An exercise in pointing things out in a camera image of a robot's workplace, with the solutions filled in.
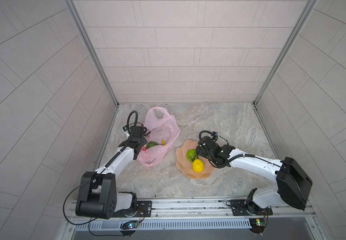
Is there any yellow fake lemon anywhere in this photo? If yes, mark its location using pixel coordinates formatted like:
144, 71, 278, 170
192, 159, 204, 173

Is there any bumpy light green fruit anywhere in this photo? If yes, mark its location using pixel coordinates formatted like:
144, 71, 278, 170
186, 149, 198, 163

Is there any pink plastic bag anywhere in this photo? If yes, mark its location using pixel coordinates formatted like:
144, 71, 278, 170
137, 107, 180, 168

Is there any pink scalloped plate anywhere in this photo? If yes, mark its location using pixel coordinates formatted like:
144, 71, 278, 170
176, 139, 215, 179

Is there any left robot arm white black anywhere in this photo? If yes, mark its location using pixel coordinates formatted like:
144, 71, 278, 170
75, 111, 147, 219

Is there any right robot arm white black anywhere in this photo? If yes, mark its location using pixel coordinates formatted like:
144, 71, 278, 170
196, 131, 313, 216

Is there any green fake fruit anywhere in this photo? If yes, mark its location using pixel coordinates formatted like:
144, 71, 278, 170
146, 142, 159, 149

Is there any white vent grille strip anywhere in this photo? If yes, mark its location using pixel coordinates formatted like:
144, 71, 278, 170
75, 219, 252, 231

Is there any right circuit board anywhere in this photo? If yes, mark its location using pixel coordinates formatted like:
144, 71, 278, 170
249, 219, 267, 234

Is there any circuit board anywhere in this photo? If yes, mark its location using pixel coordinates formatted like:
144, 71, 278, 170
121, 221, 140, 231
249, 219, 267, 234

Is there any left circuit board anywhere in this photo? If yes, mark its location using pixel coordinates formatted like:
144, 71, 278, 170
121, 221, 140, 231

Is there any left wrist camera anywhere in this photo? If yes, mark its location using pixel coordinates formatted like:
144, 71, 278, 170
123, 125, 148, 142

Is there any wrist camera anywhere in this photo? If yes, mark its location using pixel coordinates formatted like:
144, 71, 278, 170
211, 132, 218, 142
123, 125, 148, 142

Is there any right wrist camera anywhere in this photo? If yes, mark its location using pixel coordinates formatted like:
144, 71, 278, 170
211, 132, 218, 142

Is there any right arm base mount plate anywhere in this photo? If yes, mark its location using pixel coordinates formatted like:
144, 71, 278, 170
226, 200, 273, 217

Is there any aluminium rail frame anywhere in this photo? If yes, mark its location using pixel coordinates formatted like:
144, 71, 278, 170
64, 196, 316, 223

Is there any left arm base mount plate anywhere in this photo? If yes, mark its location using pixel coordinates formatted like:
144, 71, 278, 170
113, 201, 152, 218

